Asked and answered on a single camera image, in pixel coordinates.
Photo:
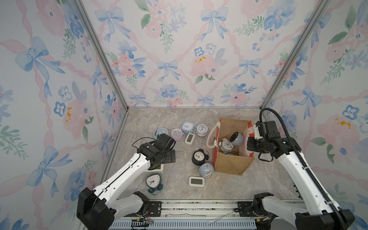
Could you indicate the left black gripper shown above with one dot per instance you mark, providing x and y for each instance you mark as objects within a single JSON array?
[{"x": 171, "y": 155}]

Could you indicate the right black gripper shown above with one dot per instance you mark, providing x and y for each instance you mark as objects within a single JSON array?
[{"x": 255, "y": 150}]

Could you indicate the white large digital clock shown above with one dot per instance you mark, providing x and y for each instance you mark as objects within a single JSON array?
[{"x": 159, "y": 169}]

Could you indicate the dark green triangular clock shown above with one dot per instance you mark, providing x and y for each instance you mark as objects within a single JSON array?
[{"x": 154, "y": 183}]

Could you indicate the grey blue oval clock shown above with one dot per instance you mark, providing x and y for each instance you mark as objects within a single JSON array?
[{"x": 237, "y": 139}]

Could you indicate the black twin-bell alarm clock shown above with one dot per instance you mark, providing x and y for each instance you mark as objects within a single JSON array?
[{"x": 199, "y": 157}]

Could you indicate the white round clock with legs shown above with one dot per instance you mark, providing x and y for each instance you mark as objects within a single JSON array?
[{"x": 225, "y": 145}]

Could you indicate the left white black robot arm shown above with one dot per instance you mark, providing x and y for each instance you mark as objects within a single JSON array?
[{"x": 98, "y": 208}]

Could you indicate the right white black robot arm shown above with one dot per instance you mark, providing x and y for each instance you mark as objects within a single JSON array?
[{"x": 335, "y": 218}]

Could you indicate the blue twin-bell clock beige base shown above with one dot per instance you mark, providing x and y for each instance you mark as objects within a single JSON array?
[{"x": 160, "y": 131}]

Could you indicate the pink round alarm clock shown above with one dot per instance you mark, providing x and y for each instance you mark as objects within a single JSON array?
[{"x": 177, "y": 134}]

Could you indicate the small white digital clock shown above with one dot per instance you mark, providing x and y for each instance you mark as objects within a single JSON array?
[{"x": 190, "y": 139}]

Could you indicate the blue square alarm clock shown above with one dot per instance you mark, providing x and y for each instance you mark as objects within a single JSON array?
[{"x": 188, "y": 127}]

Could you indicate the white digital clock front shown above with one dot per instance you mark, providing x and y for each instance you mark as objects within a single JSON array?
[{"x": 195, "y": 181}]

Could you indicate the white round alarm clock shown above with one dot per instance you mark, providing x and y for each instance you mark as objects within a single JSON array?
[{"x": 202, "y": 130}]

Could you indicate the blue dome alarm clock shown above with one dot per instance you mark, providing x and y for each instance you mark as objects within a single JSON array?
[{"x": 206, "y": 170}]

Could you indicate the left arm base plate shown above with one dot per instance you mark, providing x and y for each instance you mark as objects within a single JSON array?
[{"x": 149, "y": 209}]

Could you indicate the aluminium front rail frame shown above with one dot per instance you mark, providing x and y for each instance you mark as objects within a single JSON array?
[{"x": 198, "y": 214}]

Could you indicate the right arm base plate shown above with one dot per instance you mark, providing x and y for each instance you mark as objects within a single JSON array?
[{"x": 249, "y": 209}]

